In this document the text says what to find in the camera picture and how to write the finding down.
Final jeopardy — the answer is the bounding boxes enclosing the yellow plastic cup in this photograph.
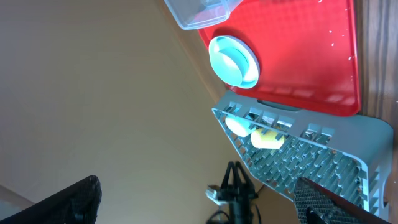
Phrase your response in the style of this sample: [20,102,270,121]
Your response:
[251,128,285,149]

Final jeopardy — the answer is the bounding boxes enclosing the grey plastic dishwasher rack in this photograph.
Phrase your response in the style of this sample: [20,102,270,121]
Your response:
[212,91,394,220]

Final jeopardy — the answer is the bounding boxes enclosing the light blue plate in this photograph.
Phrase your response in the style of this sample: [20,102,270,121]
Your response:
[208,35,261,89]

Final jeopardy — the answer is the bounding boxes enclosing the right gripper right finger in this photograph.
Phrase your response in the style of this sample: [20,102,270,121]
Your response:
[294,177,389,224]

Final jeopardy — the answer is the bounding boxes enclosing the light blue bowl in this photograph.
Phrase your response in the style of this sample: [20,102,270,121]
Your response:
[225,116,256,137]

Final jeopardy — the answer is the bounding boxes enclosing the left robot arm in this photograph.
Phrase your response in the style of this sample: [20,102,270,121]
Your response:
[205,161,262,224]

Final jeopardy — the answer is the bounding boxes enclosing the clear plastic bin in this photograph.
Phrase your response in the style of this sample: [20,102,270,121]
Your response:
[164,0,243,30]

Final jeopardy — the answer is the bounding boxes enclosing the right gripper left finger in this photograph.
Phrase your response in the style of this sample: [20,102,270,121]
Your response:
[1,175,102,224]

